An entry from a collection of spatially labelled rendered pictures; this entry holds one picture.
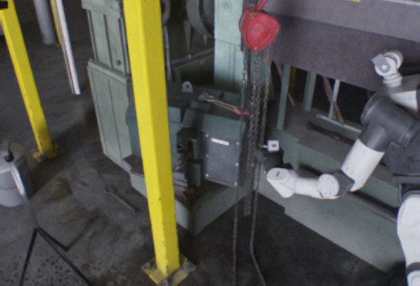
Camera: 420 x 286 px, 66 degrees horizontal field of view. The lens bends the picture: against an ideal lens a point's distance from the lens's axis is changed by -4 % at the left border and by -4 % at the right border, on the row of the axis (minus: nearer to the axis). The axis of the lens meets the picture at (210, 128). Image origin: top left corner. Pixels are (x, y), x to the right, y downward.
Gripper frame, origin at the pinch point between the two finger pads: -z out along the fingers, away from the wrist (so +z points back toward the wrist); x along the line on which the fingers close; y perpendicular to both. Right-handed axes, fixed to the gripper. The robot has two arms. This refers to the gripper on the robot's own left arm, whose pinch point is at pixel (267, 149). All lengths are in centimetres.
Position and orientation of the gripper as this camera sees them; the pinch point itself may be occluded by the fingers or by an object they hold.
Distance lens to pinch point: 155.6
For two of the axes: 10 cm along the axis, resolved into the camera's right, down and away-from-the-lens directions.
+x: 10.0, -0.4, 0.6
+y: 0.0, -8.5, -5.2
